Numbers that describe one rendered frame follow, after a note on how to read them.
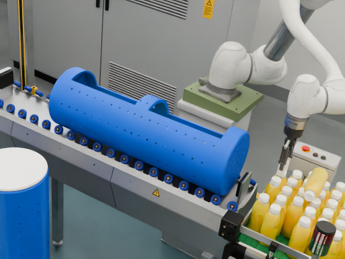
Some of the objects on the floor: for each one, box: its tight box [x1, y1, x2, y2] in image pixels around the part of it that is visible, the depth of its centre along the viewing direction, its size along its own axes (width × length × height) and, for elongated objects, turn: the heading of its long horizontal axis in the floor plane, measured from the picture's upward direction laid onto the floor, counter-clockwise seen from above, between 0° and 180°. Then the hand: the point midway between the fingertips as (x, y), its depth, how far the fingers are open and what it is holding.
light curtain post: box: [17, 0, 35, 94], centre depth 306 cm, size 6×6×170 cm
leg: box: [51, 177, 64, 247], centre depth 298 cm, size 6×6×63 cm
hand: (283, 166), depth 216 cm, fingers closed on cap, 4 cm apart
